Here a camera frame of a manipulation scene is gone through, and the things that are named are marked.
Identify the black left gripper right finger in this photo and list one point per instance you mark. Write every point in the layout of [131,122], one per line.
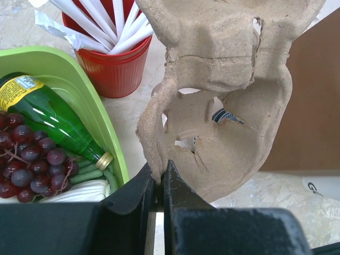
[181,208]

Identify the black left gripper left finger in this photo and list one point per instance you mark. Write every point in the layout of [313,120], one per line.
[127,218]

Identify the cardboard cup carrier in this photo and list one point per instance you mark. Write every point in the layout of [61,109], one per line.
[220,54]

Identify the brown paper bag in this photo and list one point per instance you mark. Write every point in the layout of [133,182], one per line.
[307,141]

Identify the white paper cup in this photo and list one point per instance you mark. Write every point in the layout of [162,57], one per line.
[326,186]

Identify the black coffee lid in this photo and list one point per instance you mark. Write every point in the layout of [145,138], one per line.
[222,114]

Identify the white toy radish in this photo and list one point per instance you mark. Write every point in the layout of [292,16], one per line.
[90,191]

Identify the toy purple grapes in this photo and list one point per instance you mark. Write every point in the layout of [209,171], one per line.
[33,166]

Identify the red cup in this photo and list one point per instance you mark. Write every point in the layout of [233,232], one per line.
[115,76]

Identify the green plastic tray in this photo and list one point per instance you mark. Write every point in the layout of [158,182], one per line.
[63,74]

